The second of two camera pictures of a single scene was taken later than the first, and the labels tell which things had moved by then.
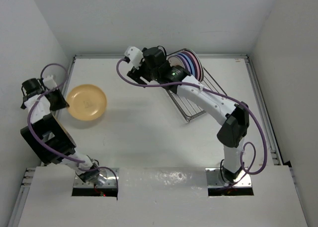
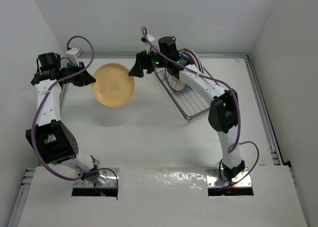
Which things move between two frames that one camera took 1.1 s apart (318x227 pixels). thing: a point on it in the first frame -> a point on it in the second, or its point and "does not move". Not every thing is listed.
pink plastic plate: x=197 y=65 does not move
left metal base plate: x=108 y=178 does not move
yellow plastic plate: x=86 y=102 -> x=113 y=87
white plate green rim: x=200 y=64 does not move
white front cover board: x=164 y=197 does not move
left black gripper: x=62 y=103 -> x=84 y=78
